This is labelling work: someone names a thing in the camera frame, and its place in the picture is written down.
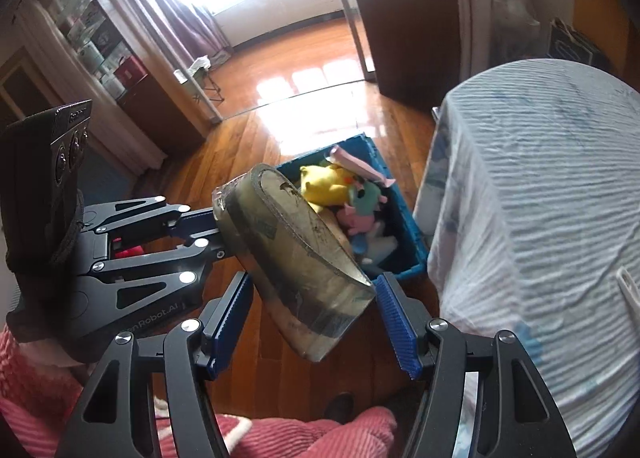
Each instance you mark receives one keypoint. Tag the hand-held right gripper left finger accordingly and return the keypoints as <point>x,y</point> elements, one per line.
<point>232,318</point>

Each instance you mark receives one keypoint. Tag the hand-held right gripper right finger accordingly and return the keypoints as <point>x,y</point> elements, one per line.
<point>395,323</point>

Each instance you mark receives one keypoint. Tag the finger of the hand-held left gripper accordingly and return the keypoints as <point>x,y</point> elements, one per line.
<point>200,250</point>
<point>200,221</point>

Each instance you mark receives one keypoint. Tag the blue plastic crate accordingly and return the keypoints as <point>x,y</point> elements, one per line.
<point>407,243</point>

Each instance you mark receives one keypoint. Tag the roll of clear tape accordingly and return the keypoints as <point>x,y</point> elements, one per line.
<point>300,263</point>

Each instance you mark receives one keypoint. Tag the person's left forearm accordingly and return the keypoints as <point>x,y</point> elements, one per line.
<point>25,388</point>

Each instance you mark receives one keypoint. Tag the white plush item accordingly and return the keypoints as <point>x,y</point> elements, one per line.
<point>380,243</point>

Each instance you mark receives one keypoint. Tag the brown wooden door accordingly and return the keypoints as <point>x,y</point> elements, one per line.
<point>20,88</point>

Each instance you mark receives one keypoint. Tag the small pink plush toy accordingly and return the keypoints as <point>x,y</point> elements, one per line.
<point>357,223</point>

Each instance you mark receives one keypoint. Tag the teal plush toy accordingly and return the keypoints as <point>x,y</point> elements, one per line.
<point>365,198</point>

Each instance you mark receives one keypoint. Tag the yellow plush toy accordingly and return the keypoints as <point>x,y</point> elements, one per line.
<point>325,183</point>

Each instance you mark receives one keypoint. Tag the person's pink knit clothing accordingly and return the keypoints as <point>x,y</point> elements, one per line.
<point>300,438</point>

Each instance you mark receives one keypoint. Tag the small stand with white bag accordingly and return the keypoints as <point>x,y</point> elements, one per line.
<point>200,71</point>

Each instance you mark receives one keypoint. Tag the glass display cabinet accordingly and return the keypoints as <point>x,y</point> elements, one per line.
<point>100,48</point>

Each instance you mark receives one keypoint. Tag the mauve curtain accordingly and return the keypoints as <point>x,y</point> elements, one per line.
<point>175,3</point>

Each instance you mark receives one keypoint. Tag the dark wooden cabinet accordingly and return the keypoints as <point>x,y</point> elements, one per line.
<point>410,28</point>

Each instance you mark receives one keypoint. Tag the black printed bag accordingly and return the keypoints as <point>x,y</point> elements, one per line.
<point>570,43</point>

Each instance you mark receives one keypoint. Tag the white covered fan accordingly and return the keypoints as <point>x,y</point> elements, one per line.
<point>510,13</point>

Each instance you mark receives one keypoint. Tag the metal door frame post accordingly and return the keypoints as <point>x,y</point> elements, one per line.
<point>350,13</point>

